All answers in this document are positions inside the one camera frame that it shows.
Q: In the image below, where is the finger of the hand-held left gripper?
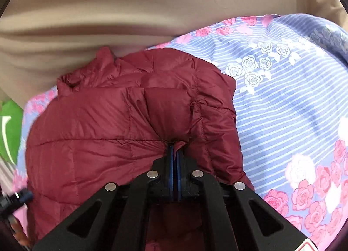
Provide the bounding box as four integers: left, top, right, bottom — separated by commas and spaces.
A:
0, 188, 33, 215

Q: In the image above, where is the beige curtain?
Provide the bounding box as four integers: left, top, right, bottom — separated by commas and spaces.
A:
0, 0, 348, 108

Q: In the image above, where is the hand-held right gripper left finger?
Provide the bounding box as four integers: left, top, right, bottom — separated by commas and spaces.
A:
33, 143, 176, 251

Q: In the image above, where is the maroon puffer jacket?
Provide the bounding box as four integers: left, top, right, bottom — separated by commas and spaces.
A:
25, 47, 255, 251

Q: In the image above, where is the floral striped bed sheet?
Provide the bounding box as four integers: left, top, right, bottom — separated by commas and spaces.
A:
11, 15, 348, 251

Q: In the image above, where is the silver pleated curtain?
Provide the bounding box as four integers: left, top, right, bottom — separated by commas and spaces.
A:
0, 156, 19, 188

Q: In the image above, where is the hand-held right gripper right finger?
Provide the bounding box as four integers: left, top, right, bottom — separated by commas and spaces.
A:
175, 148, 319, 251

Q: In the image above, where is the green cushion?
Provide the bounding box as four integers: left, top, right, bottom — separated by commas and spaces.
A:
0, 100, 24, 165

